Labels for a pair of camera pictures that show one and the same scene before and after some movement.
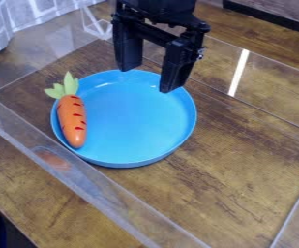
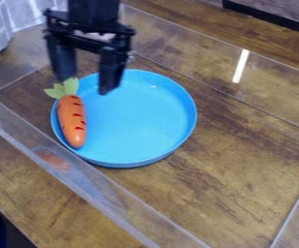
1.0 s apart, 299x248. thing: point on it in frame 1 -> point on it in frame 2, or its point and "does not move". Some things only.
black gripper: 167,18 -> 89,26
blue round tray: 135,123 does not move
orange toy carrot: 71,110 does not move
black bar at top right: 269,15 does not move
